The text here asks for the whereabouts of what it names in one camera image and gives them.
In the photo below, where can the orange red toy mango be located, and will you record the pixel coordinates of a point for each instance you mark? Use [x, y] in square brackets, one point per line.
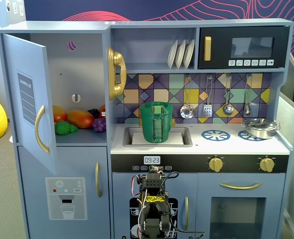
[59, 114]

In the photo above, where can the metal skimmer spoon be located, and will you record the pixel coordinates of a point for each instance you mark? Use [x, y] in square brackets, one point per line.
[187, 112]

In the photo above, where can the grey shopping list panel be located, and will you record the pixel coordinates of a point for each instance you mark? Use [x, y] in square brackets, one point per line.
[26, 99]

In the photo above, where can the metal slotted spatula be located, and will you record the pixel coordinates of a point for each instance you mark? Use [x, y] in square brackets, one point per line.
[207, 111]

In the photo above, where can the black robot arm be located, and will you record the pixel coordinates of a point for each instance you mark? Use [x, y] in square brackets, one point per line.
[153, 216]

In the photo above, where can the blue freezer door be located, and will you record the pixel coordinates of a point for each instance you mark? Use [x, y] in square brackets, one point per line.
[37, 161]

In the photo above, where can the black toy microwave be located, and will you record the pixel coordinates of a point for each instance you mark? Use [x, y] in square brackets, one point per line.
[219, 49]

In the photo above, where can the white toy plate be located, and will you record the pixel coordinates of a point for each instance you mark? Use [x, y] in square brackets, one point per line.
[172, 54]
[180, 53]
[189, 53]

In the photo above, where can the grey toy sink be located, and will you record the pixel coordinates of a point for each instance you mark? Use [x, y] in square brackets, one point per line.
[185, 139]

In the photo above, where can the gold toy telephone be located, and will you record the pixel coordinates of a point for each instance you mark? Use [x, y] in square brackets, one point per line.
[117, 59]

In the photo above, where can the small orange toy fruit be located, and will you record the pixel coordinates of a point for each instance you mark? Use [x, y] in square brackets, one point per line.
[102, 108]

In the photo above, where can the gold toy faucet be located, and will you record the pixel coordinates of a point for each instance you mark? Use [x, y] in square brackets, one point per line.
[173, 122]

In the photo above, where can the small metal spoon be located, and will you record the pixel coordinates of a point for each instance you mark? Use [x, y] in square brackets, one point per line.
[247, 109]

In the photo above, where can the dark toy blackberry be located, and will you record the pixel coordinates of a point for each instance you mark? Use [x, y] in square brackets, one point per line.
[93, 113]

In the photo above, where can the green toy broccoli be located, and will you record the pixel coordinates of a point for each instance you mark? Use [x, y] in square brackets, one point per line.
[63, 128]

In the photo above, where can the purple toy grapes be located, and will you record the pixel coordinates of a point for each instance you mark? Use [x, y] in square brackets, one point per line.
[99, 125]

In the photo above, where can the green 3D-printed recipient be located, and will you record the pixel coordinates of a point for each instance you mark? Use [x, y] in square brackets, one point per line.
[147, 129]

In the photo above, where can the blue fridge door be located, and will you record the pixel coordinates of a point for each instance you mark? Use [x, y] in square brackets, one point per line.
[17, 62]

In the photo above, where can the blue dishwasher door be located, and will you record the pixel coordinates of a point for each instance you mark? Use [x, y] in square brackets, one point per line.
[122, 189]

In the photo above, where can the gold stove knob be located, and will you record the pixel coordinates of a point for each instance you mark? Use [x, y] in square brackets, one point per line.
[266, 164]
[215, 164]

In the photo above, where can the metal ladle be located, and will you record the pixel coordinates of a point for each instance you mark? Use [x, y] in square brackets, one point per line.
[228, 109]

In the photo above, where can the silver metal cylinder device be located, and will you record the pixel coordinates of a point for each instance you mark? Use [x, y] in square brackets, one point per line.
[259, 133]

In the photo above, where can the digital clock display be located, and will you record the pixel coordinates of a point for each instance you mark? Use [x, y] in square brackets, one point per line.
[152, 160]

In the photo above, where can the small wrist camera board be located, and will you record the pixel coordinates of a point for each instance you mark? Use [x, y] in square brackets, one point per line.
[155, 168]

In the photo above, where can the blue oven door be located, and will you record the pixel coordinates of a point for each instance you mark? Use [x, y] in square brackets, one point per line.
[204, 211]

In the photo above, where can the grey office partition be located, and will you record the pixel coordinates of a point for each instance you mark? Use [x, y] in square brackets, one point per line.
[292, 149]

